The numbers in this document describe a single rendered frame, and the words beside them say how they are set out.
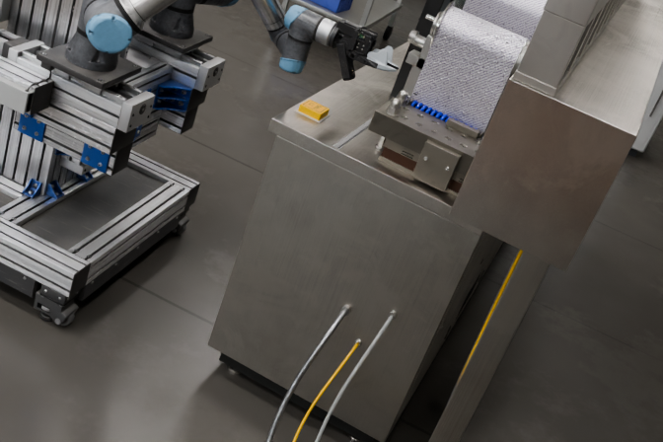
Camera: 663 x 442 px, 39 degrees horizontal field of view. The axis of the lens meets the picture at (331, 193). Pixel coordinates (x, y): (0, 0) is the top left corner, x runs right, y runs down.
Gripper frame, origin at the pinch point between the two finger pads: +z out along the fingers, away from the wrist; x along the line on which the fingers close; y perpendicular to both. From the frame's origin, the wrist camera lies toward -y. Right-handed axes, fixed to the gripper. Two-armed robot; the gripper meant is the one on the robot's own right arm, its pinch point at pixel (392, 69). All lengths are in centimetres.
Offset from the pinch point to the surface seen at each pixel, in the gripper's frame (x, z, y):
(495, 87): -0.4, 29.4, 8.1
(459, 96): -0.3, 20.9, 1.4
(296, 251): -26, -1, -53
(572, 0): -83, 45, 52
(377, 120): -20.0, 5.7, -8.4
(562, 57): -83, 48, 42
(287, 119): -22.0, -18.1, -19.0
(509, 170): -84, 48, 19
